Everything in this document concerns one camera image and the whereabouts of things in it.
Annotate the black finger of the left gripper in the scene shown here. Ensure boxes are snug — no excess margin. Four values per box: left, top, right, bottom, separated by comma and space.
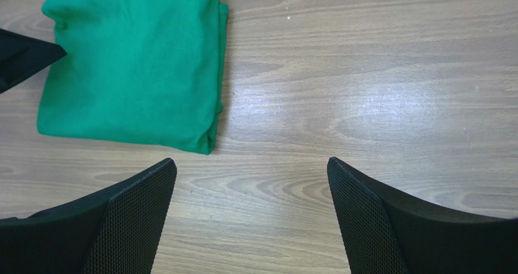
1, 29, 67, 93

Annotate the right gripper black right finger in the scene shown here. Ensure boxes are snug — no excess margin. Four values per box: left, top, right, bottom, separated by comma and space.
327, 157, 517, 273

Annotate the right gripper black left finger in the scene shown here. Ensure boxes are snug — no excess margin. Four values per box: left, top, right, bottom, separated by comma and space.
1, 158, 177, 273

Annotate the green t shirt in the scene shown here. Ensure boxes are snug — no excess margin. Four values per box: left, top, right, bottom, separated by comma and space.
36, 0, 228, 154

